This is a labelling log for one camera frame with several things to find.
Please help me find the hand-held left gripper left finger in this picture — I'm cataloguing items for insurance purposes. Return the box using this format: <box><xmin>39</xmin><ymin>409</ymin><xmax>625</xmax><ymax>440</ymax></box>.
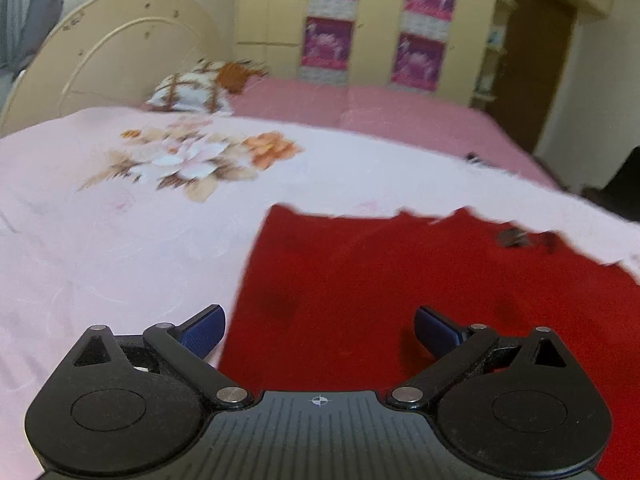
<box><xmin>70</xmin><ymin>303</ymin><xmax>251</xmax><ymax>411</ymax></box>

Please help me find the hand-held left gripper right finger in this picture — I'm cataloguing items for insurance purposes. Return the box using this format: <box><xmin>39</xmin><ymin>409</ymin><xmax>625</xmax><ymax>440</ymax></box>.
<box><xmin>386</xmin><ymin>306</ymin><xmax>572</xmax><ymax>410</ymax></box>

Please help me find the red sequined sweater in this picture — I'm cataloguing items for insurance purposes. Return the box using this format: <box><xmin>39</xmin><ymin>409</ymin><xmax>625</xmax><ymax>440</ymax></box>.
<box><xmin>217</xmin><ymin>203</ymin><xmax>640</xmax><ymax>480</ymax></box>

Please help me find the floral white bed sheet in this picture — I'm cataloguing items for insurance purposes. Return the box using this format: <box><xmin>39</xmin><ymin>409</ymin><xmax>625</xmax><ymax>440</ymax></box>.
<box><xmin>0</xmin><ymin>106</ymin><xmax>640</xmax><ymax>480</ymax></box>

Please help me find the pink bed sheet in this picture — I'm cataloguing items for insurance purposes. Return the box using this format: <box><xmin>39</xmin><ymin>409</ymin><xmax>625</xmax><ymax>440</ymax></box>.
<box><xmin>227</xmin><ymin>76</ymin><xmax>567</xmax><ymax>192</ymax></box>

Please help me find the black chair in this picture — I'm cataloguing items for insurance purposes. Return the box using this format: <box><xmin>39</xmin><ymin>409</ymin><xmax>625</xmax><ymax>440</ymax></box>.
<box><xmin>580</xmin><ymin>145</ymin><xmax>640</xmax><ymax>222</ymax></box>

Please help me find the large patterned pillow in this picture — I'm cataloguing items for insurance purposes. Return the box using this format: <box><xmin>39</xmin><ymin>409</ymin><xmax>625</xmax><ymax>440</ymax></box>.
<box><xmin>145</xmin><ymin>71</ymin><xmax>235</xmax><ymax>114</ymax></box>

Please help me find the orange cushion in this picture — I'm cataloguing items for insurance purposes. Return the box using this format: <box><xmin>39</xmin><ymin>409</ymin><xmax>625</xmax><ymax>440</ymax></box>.
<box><xmin>217</xmin><ymin>58</ymin><xmax>269</xmax><ymax>95</ymax></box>

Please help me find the small patterned pillow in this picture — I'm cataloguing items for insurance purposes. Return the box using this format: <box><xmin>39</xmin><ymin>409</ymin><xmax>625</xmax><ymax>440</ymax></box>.
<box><xmin>192</xmin><ymin>57</ymin><xmax>227</xmax><ymax>77</ymax></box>

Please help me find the brown wooden door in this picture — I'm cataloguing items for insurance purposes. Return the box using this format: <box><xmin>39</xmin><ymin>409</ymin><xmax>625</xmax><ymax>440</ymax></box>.
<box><xmin>487</xmin><ymin>0</ymin><xmax>579</xmax><ymax>157</ymax></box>

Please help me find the cream corner shelf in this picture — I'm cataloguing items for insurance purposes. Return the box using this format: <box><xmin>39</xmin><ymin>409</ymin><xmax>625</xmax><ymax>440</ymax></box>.
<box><xmin>470</xmin><ymin>0</ymin><xmax>516</xmax><ymax>107</ymax></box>

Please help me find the cream round headboard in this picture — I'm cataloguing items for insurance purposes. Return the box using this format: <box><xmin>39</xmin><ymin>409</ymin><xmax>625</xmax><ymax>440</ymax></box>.
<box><xmin>0</xmin><ymin>0</ymin><xmax>224</xmax><ymax>139</ymax></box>

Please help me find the cream wardrobe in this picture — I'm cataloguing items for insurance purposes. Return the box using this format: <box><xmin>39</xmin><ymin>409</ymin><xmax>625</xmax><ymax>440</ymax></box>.
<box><xmin>234</xmin><ymin>0</ymin><xmax>507</xmax><ymax>107</ymax></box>

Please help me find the grey blue curtain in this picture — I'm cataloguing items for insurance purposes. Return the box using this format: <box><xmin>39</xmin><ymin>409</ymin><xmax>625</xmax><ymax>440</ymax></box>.
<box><xmin>0</xmin><ymin>0</ymin><xmax>67</xmax><ymax>75</ymax></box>

